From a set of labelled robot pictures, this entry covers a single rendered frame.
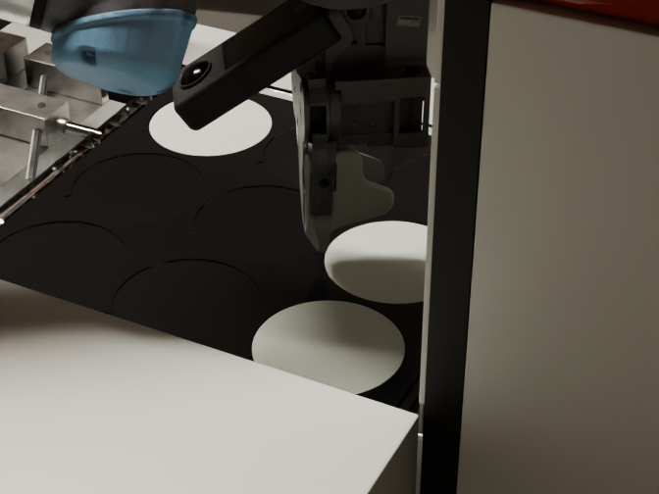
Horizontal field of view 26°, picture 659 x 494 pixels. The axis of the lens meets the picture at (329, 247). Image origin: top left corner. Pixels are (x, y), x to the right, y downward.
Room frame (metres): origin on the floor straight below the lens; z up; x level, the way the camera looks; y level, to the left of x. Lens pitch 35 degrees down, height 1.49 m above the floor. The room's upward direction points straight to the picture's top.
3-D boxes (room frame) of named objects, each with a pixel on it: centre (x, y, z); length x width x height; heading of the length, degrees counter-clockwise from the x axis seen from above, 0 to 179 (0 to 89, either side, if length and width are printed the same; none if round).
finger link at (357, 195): (0.81, -0.01, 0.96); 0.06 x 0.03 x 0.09; 98
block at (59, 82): (1.12, 0.23, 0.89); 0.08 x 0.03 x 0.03; 64
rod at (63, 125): (1.02, 0.21, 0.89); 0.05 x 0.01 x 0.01; 64
